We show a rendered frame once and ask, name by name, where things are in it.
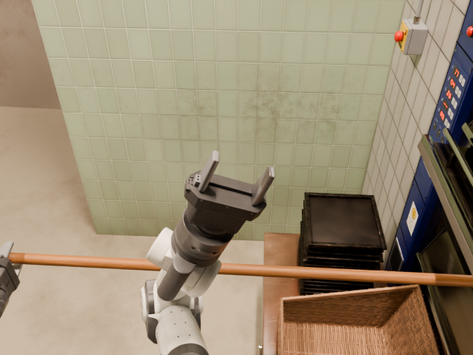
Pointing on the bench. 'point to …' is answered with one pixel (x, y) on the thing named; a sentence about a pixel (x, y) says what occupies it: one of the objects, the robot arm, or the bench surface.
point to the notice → (412, 218)
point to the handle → (457, 156)
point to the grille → (395, 257)
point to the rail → (450, 190)
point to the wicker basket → (357, 322)
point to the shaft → (252, 270)
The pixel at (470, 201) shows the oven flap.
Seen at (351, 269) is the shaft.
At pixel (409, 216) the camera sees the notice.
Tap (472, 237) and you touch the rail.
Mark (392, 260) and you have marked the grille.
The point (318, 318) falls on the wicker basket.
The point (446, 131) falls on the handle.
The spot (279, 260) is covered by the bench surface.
